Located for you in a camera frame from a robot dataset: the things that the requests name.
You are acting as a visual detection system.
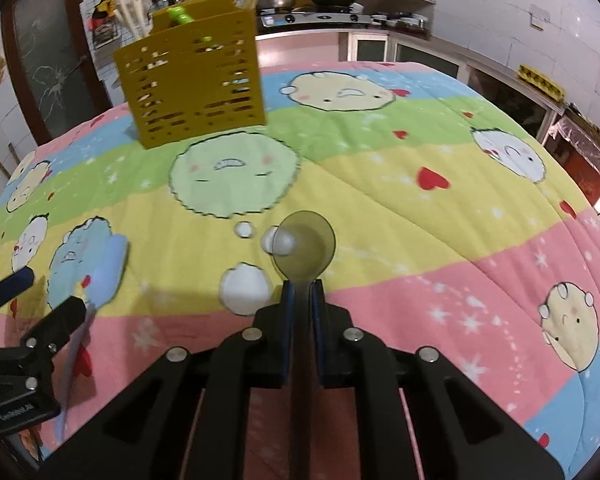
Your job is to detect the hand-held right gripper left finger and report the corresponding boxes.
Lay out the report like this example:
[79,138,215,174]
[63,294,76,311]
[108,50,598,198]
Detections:
[39,281,296,480]

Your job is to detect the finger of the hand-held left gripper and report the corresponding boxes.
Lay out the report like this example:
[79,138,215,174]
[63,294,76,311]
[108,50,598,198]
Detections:
[10,296,88,397]
[0,266,36,312]

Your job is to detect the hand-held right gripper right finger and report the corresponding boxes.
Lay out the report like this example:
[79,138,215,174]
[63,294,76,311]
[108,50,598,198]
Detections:
[310,281,567,480]

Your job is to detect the grey translucent spoon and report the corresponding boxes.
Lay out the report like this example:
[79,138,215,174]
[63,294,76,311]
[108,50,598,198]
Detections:
[270,210,337,480]

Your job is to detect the blue translucent spoon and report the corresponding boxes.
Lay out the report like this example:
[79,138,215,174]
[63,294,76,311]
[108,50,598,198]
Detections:
[55,233,131,441]

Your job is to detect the yellow slotted utensil holder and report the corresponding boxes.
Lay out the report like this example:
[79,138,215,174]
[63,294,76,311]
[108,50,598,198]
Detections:
[112,4,269,150]

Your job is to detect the printed cartoon blanket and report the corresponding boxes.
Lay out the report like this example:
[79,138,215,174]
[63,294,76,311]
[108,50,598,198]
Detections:
[0,60,600,480]

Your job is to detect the brown door with frosted glass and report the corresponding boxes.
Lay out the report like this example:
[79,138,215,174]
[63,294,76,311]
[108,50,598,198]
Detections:
[0,0,114,144]

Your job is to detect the pink kitchen cabinet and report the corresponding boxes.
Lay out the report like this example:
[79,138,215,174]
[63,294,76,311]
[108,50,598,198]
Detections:
[255,30,351,69]

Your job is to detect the red and yellow bag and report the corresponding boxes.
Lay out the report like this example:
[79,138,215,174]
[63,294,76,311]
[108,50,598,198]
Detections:
[87,0,119,47]

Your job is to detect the glass door kitchen cabinet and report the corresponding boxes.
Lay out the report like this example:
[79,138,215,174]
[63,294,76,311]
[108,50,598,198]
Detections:
[347,30,567,137]

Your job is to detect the pale chopstick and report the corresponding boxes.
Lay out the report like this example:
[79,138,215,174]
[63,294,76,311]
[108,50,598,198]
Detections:
[130,0,150,35]
[115,0,137,36]

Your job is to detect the steel gas stove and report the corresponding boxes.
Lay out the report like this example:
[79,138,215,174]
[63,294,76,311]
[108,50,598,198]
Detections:
[257,5,374,29]

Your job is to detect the stack of white bowls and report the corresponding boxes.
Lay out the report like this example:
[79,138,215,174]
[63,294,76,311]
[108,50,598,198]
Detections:
[372,12,429,29]

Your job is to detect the red-brown cabinet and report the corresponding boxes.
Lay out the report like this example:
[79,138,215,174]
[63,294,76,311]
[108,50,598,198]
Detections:
[550,109,600,252]

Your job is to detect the yellow egg carton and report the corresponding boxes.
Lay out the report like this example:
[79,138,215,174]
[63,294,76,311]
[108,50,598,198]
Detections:
[517,64,565,102]

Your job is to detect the green utensil handle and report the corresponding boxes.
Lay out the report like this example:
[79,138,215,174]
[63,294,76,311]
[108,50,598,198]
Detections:
[167,5,199,26]

